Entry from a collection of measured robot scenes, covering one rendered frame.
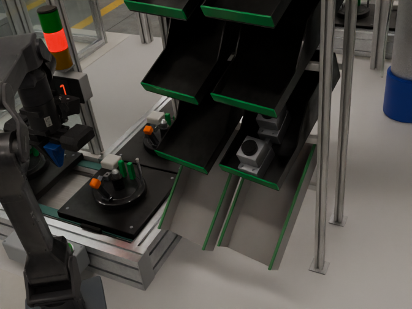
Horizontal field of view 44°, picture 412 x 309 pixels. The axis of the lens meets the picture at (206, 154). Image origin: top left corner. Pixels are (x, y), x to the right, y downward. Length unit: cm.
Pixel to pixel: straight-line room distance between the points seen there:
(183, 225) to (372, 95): 98
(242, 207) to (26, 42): 56
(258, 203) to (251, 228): 6
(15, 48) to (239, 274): 72
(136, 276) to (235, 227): 27
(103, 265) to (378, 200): 74
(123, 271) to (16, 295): 28
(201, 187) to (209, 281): 23
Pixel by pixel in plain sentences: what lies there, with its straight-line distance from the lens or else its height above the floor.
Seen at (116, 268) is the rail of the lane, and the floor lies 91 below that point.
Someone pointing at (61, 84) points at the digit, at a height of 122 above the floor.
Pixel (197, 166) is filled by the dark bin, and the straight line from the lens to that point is 101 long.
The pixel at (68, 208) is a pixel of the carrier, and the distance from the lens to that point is 137.
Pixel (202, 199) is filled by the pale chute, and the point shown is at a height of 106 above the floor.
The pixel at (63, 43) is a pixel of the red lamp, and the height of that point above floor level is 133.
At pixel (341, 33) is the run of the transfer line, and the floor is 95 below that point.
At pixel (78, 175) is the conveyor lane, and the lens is 157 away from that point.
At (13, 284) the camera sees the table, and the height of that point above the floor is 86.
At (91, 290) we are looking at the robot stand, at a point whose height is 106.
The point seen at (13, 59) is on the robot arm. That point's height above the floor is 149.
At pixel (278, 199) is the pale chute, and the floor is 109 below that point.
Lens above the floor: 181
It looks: 36 degrees down
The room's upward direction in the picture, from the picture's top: 8 degrees counter-clockwise
